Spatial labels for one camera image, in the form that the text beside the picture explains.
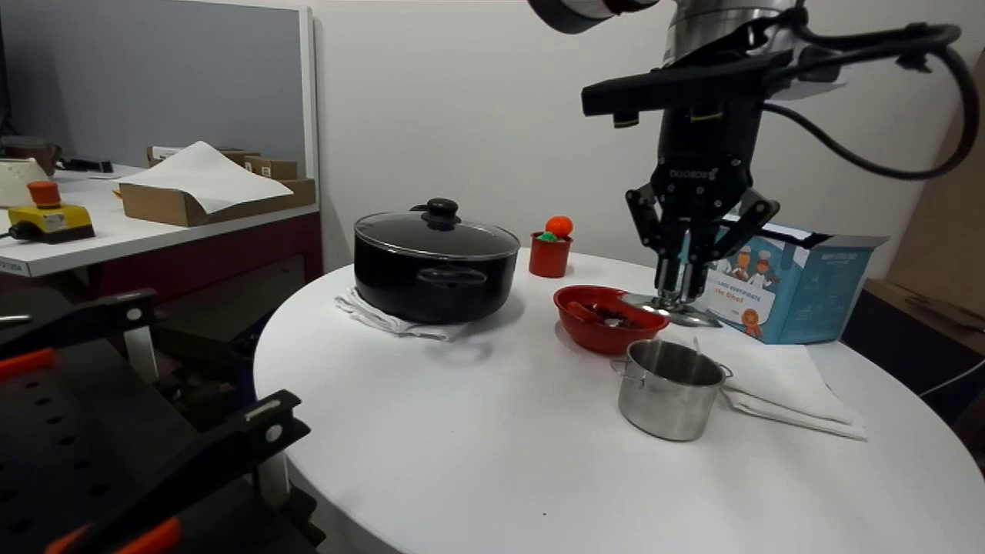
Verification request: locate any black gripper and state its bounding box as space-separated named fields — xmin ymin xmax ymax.
xmin=626 ymin=103 xmax=781 ymax=306

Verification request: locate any red plastic bowl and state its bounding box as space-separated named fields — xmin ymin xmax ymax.
xmin=550 ymin=284 xmax=671 ymax=360

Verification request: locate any small steel pot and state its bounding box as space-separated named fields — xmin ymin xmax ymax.
xmin=614 ymin=337 xmax=733 ymax=446

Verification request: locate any black-knobbed glass pot lid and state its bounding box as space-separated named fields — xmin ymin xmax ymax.
xmin=354 ymin=197 xmax=523 ymax=261

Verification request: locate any large black cooking pot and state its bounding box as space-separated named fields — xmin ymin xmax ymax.
xmin=350 ymin=213 xmax=523 ymax=329

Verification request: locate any white cloth under pot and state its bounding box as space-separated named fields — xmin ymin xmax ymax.
xmin=332 ymin=290 xmax=485 ymax=346

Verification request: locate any blue box with chef print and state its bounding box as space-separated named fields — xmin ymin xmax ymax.
xmin=703 ymin=217 xmax=888 ymax=347

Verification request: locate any orange toy ball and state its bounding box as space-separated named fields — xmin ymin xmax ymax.
xmin=543 ymin=213 xmax=580 ymax=244

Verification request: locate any small red cup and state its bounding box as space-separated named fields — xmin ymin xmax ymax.
xmin=527 ymin=231 xmax=573 ymax=279

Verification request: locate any dark low cabinet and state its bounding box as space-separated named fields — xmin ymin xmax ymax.
xmin=841 ymin=277 xmax=985 ymax=434

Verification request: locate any large brown cardboard sheet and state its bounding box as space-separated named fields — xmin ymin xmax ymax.
xmin=887 ymin=49 xmax=985 ymax=323

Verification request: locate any flat cardboard box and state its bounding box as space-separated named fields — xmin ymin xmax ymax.
xmin=113 ymin=152 xmax=321 ymax=231

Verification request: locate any white side desk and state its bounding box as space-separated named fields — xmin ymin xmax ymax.
xmin=0 ymin=162 xmax=327 ymax=301

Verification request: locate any grey partition panel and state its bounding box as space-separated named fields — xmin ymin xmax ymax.
xmin=0 ymin=0 xmax=317 ymax=177

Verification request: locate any black stand with orange clamps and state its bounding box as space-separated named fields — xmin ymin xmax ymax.
xmin=0 ymin=286 xmax=317 ymax=554

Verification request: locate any yellow device with red block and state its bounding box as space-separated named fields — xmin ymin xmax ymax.
xmin=6 ymin=177 xmax=98 ymax=247

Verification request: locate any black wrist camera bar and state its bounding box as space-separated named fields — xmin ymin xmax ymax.
xmin=580 ymin=49 xmax=816 ymax=131

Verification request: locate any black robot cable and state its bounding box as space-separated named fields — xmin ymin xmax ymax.
xmin=762 ymin=19 xmax=985 ymax=185

